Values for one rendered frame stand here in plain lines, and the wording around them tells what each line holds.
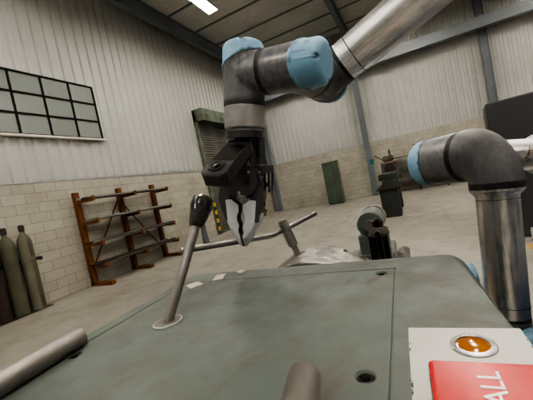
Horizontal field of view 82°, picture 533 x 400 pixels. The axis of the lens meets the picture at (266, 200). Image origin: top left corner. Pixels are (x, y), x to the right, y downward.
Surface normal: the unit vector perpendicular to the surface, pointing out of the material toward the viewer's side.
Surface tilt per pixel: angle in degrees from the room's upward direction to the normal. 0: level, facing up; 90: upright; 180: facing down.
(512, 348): 0
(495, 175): 83
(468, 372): 0
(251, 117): 98
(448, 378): 0
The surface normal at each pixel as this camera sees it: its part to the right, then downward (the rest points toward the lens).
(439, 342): -0.20, -0.98
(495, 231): -0.75, 0.09
